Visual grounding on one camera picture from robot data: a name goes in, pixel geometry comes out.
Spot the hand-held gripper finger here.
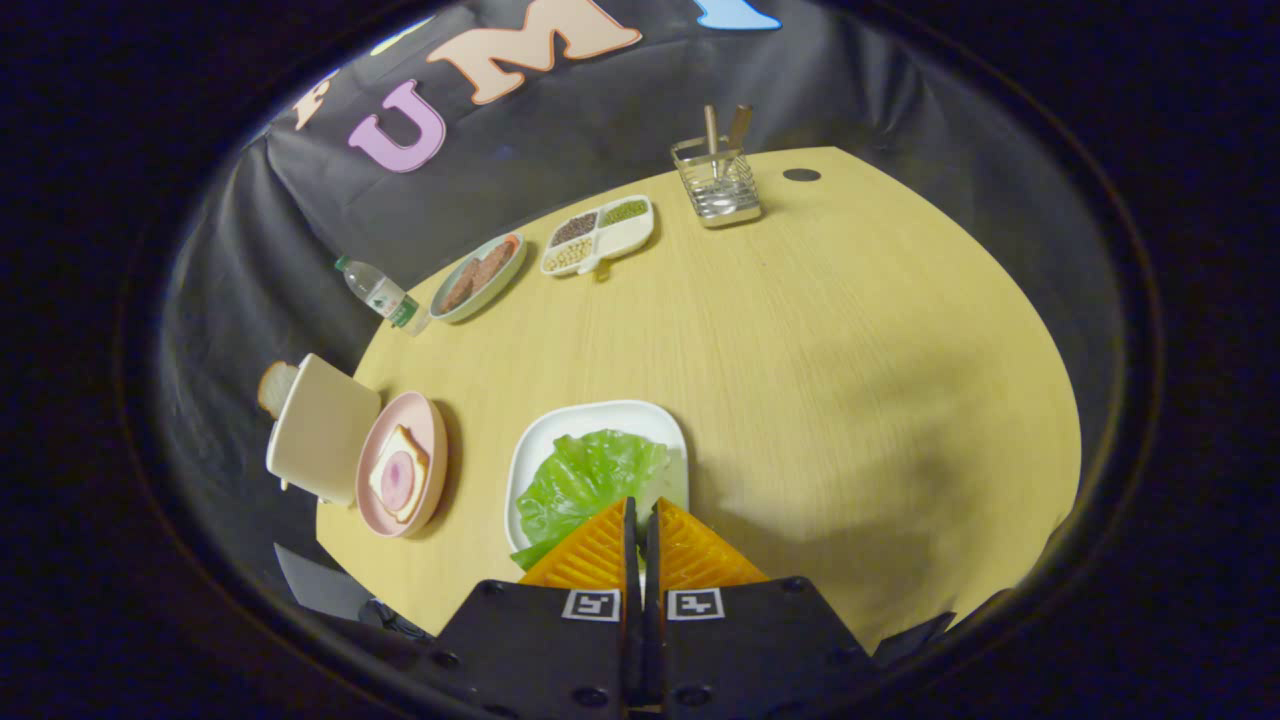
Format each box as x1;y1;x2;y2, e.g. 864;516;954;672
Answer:
643;497;881;720
400;497;646;720

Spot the green lettuce leaf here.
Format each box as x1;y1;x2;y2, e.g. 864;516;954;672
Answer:
510;430;673;571

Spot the white divided dish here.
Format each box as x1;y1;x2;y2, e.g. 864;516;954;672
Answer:
540;194;656;279

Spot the brown meat slice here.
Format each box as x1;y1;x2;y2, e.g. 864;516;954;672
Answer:
441;262;483;313
470;243;516;291

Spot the light green oval plate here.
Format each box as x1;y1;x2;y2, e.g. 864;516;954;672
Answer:
430;232;528;324

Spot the black backdrop cloth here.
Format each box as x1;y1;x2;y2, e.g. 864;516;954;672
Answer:
150;0;1131;641

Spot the bread slice with brown crust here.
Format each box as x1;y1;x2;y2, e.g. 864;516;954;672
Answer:
257;361;301;419

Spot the white toaster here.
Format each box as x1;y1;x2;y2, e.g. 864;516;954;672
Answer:
265;353;383;506

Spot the white square plate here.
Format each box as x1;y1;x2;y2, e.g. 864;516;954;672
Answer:
504;400;691;556

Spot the pink ham slice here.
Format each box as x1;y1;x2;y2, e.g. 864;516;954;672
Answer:
380;450;419;511

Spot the white bread slice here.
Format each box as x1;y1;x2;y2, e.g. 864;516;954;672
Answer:
368;425;431;525

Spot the pink round plate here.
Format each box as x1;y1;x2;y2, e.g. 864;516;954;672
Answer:
356;391;449;539

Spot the metal wire utensil holder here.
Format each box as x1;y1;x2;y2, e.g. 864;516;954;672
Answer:
671;137;763;229

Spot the clear plastic water bottle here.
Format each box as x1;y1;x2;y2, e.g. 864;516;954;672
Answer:
334;255;431;336

